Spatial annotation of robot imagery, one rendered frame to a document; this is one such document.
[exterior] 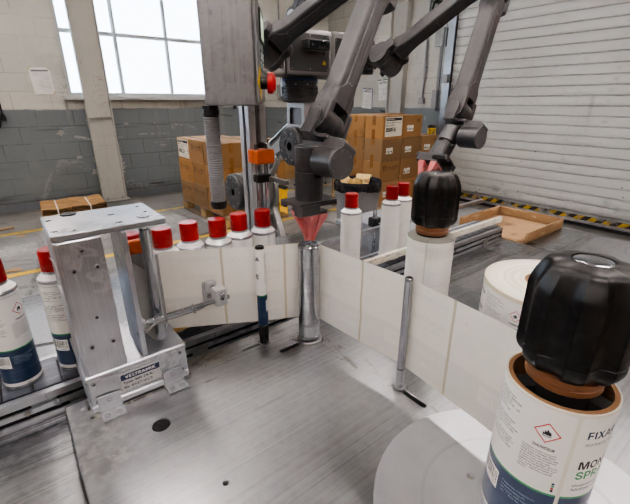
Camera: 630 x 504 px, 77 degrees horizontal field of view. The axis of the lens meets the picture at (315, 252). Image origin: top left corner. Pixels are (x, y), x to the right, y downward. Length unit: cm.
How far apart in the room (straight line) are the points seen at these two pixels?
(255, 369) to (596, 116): 479
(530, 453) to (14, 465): 64
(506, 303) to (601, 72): 460
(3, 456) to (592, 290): 73
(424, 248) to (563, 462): 41
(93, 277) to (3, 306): 18
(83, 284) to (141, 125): 576
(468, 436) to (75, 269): 54
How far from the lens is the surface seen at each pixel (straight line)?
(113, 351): 63
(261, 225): 81
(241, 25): 80
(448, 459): 56
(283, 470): 54
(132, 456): 60
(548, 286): 35
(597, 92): 515
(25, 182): 614
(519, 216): 186
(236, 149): 430
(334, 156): 71
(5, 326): 73
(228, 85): 79
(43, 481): 69
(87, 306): 59
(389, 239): 108
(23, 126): 608
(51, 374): 79
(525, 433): 41
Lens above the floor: 129
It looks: 21 degrees down
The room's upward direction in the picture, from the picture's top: straight up
